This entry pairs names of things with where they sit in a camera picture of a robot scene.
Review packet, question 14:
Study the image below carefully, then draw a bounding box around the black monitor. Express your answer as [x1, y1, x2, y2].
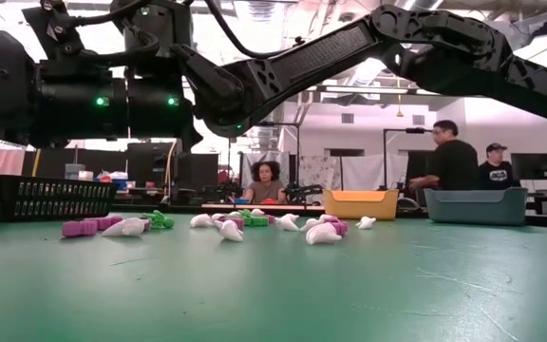
[510, 152, 547, 181]

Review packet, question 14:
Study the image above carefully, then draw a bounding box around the clear storage bin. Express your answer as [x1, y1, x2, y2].
[64, 163, 87, 181]

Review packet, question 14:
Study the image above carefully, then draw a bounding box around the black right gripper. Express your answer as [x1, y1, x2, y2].
[0, 27, 132, 149]

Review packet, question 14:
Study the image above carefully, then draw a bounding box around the grey hanging cloth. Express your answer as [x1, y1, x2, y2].
[240, 151, 292, 191]

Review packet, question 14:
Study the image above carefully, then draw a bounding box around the distant wooden table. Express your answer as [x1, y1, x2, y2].
[200, 202, 326, 213]

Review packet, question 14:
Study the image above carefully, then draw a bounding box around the silver ventilation duct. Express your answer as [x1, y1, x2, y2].
[244, 0, 285, 153]

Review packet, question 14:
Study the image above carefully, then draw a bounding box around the green table mat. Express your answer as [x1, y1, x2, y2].
[0, 211, 547, 342]

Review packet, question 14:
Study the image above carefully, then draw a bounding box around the black mesh basket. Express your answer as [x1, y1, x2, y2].
[0, 174, 120, 223]

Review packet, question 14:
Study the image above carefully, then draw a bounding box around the blue-grey plastic tub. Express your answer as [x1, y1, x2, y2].
[424, 186, 530, 227]

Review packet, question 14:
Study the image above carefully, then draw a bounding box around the black rig frame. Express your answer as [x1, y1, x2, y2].
[382, 126, 450, 191]
[228, 122, 302, 206]

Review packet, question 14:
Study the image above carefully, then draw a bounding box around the black partition wall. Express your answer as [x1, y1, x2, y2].
[21, 142, 220, 206]

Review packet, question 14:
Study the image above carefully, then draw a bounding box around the patterned white hanging cloth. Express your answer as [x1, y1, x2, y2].
[299, 155, 344, 191]

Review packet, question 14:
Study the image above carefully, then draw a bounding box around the person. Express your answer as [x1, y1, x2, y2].
[242, 160, 288, 205]
[476, 142, 522, 191]
[408, 119, 480, 192]

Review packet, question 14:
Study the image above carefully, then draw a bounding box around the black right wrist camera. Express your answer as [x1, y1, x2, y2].
[21, 0, 113, 66]

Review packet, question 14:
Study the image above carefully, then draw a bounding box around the yellow plastic tub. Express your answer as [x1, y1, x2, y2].
[323, 189, 400, 221]

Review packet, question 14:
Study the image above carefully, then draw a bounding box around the plain white hanging cloth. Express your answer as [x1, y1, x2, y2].
[341, 152, 410, 191]

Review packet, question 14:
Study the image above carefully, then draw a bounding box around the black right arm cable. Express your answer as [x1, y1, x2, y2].
[64, 0, 284, 67]

